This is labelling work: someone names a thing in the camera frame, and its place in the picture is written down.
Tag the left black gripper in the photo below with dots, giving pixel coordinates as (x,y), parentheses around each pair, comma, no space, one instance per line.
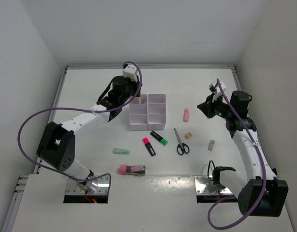
(135,84)

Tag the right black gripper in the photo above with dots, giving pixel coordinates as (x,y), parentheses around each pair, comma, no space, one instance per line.
(206,107)

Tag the pink correction tape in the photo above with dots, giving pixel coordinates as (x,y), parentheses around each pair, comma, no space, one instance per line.
(186,115)

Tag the green correction tape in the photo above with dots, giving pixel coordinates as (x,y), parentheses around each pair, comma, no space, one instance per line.
(121,151)

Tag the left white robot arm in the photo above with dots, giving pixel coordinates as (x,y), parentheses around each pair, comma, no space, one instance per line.
(57,145)

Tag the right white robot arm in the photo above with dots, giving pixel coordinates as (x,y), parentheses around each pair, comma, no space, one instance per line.
(260,189)

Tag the right white compartment organizer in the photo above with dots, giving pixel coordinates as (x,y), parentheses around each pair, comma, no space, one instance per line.
(156,111)

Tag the grey white eraser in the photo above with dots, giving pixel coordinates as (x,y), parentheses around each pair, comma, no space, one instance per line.
(211,145)

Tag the pink cap black highlighter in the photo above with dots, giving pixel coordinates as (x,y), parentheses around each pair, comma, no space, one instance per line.
(149,146)

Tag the tan eraser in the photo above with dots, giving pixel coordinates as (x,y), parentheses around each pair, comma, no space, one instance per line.
(188,135)

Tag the green cap black highlighter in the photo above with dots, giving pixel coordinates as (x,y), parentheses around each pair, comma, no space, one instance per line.
(159,138)

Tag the pink lid clip jar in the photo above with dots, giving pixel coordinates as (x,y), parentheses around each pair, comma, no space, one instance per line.
(132,169)

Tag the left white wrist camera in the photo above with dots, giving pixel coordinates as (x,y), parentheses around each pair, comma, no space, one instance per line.
(130,71)

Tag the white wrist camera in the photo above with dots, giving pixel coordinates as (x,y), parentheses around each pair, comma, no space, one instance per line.
(215,88)
(130,71)

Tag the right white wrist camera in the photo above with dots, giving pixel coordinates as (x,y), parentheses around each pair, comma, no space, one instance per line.
(215,88)

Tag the black handled scissors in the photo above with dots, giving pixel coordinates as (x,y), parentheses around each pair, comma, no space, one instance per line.
(182,148)

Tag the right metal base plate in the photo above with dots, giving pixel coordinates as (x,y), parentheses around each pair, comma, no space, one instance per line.
(205,187)

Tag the metal base plate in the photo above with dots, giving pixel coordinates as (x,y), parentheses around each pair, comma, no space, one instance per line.
(205,187)
(97,187)

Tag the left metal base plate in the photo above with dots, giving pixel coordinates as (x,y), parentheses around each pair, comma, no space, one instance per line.
(97,187)

